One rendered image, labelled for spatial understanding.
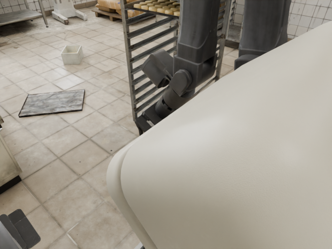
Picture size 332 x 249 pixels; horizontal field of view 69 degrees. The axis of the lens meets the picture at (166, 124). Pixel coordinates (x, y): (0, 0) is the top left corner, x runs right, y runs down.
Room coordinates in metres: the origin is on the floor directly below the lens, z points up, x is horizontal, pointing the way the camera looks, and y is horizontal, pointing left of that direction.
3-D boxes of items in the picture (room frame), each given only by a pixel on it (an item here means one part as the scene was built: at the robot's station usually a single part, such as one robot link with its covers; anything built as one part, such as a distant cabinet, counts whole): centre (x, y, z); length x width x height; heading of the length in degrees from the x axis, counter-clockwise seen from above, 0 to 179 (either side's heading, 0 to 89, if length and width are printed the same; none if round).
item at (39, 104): (2.13, 1.18, 0.01); 0.60 x 0.40 x 0.03; 101
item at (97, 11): (5.37, 0.84, 0.06); 1.20 x 0.80 x 0.11; 52
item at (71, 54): (3.21, 1.29, 0.08); 0.30 x 0.22 x 0.16; 4
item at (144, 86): (1.91, 0.07, 0.42); 0.64 x 0.03 x 0.03; 144
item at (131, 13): (5.20, 0.60, 0.19); 0.72 x 0.42 x 0.15; 144
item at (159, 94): (1.91, 0.07, 0.24); 0.64 x 0.03 x 0.03; 144
